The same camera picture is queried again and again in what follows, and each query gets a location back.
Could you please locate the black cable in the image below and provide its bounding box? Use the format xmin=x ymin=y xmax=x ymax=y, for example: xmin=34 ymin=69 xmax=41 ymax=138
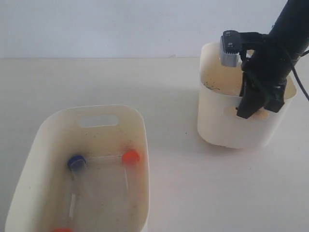
xmin=277 ymin=43 xmax=309 ymax=100

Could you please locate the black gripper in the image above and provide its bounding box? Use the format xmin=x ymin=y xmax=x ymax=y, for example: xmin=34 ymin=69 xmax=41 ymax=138
xmin=237 ymin=0 xmax=309 ymax=119

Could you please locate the blue-capped tube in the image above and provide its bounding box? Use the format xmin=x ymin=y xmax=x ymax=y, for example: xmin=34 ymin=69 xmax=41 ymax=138
xmin=67 ymin=154 xmax=94 ymax=200

